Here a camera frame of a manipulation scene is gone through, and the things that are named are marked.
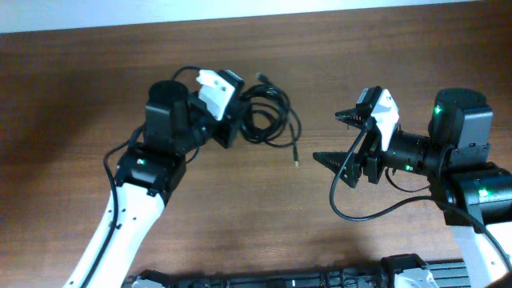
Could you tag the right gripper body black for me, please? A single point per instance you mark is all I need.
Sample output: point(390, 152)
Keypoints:
point(370, 156)

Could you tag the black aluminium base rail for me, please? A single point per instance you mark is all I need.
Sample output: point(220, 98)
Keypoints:
point(403, 270)

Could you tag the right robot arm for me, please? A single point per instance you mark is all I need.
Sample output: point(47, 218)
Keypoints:
point(473, 193)

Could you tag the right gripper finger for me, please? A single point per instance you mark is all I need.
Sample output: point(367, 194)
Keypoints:
point(333, 161)
point(355, 118)

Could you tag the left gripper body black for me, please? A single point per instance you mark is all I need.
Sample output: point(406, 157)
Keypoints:
point(219, 130)

